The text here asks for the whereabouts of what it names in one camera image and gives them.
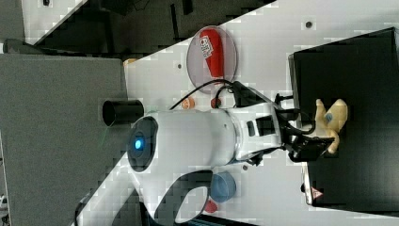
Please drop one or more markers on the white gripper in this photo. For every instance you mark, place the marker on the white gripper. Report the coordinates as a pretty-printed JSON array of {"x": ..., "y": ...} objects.
[{"x": 257, "y": 128}]

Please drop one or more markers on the yellow plush banana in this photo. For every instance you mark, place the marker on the yellow plush banana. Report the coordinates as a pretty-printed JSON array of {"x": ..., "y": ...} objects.
[{"x": 331, "y": 121}]

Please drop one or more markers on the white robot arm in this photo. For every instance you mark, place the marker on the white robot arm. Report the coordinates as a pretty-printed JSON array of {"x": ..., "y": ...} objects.
[{"x": 171, "y": 157}]

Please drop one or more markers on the black toaster oven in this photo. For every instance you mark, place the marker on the black toaster oven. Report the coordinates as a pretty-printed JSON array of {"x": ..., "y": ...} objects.
[{"x": 362, "y": 176}]

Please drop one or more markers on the small red strawberry toy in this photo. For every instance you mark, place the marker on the small red strawberry toy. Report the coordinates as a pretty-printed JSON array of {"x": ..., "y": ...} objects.
[{"x": 215, "y": 103}]

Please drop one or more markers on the large strawberry toy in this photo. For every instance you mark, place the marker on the large strawberry toy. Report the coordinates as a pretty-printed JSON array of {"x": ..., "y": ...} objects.
[{"x": 210, "y": 207}]

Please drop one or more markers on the orange slice toy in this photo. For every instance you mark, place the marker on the orange slice toy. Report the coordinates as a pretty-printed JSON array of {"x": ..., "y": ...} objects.
[{"x": 188, "y": 103}]

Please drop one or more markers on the grey round plate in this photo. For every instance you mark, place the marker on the grey round plate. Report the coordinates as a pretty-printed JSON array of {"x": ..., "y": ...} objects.
[{"x": 196, "y": 65}]

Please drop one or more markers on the red ketchup bottle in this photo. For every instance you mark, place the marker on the red ketchup bottle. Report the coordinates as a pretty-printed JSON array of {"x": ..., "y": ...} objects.
[{"x": 211, "y": 47}]

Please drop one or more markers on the black cylindrical container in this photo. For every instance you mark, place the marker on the black cylindrical container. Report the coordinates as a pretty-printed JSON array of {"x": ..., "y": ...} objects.
[{"x": 122, "y": 112}]

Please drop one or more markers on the blue metal frame rail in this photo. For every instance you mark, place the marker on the blue metal frame rail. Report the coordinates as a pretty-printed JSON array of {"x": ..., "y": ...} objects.
[{"x": 201, "y": 220}]

